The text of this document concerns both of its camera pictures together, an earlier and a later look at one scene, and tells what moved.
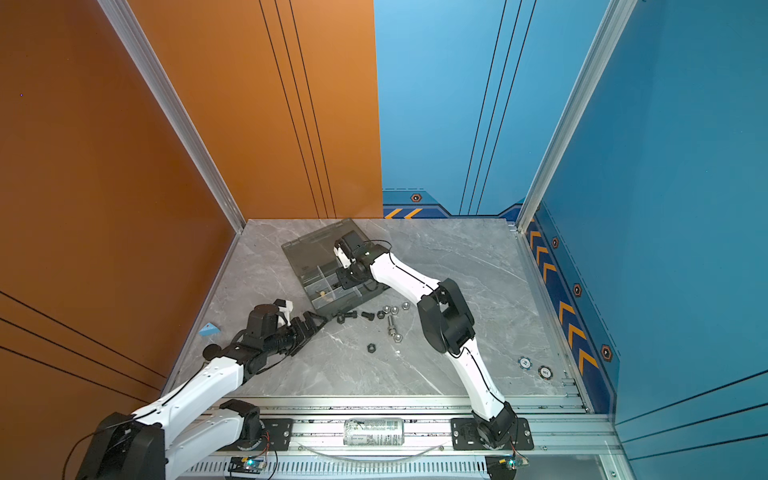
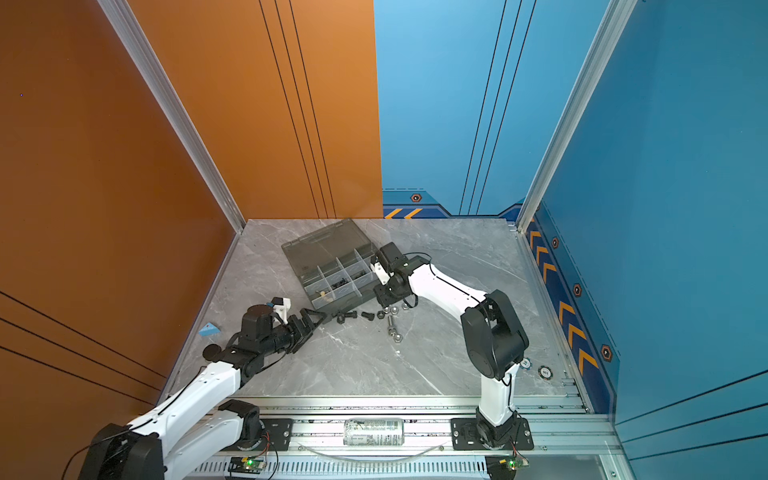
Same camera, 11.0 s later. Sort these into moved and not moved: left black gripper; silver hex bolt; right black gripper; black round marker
Moved: right black gripper
Not moved: left black gripper; silver hex bolt; black round marker
